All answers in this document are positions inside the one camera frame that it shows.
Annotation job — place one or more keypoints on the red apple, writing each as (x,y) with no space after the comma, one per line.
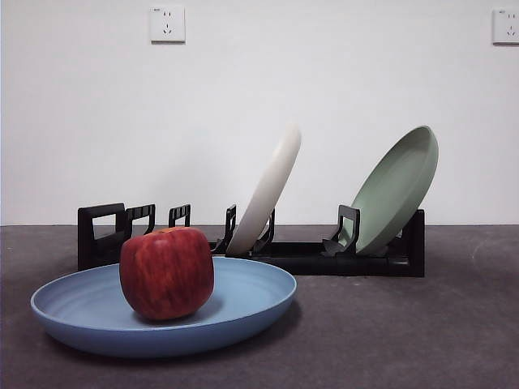
(166,275)

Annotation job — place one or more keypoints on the blue plate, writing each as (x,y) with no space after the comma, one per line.
(81,324)

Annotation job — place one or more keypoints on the white plate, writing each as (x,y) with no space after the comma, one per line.
(275,178)

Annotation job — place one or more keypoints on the black plate rack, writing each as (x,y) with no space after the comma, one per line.
(344,267)

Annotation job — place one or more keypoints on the green plate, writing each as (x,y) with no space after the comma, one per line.
(389,194)

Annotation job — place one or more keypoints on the white wall socket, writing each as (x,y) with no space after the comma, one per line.
(168,24)
(507,26)

